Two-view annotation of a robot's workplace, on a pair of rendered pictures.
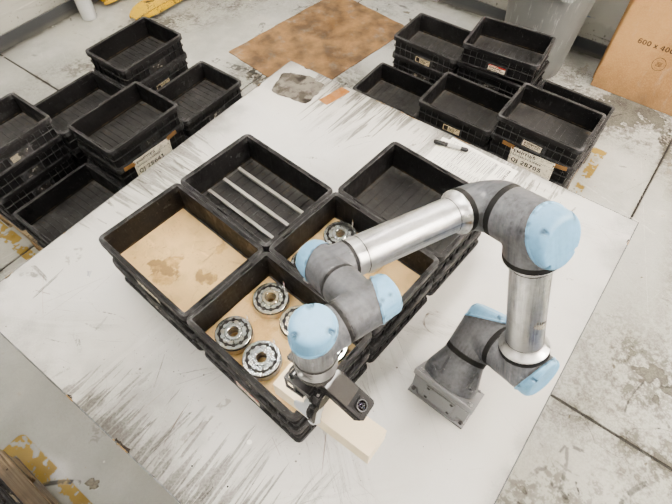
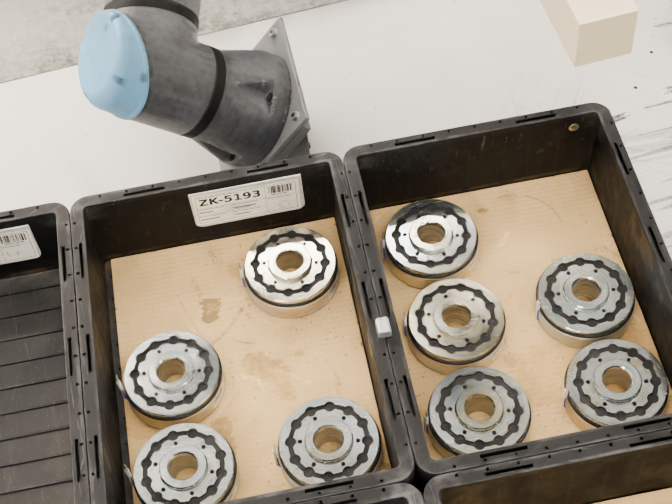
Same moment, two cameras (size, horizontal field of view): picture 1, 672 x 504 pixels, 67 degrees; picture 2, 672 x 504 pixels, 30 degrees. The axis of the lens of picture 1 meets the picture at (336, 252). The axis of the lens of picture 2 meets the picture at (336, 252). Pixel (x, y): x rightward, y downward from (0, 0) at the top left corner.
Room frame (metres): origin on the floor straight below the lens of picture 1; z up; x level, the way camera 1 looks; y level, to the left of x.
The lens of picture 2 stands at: (1.22, 0.50, 1.99)
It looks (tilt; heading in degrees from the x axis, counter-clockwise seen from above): 55 degrees down; 224
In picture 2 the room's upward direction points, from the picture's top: 7 degrees counter-clockwise
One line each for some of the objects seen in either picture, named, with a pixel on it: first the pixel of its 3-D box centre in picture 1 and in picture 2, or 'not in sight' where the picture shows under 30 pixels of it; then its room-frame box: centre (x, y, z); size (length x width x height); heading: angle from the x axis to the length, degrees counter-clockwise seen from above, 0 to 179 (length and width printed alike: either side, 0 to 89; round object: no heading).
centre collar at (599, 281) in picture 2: (261, 357); (586, 290); (0.54, 0.20, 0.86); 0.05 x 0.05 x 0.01
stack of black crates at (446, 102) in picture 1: (460, 127); not in sight; (2.05, -0.65, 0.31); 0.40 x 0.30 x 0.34; 53
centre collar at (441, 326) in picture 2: not in sight; (456, 316); (0.64, 0.10, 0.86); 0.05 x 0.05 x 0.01
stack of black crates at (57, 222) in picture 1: (80, 217); not in sight; (1.50, 1.20, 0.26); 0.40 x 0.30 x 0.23; 143
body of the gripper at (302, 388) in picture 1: (314, 374); not in sight; (0.35, 0.04, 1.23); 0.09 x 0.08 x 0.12; 53
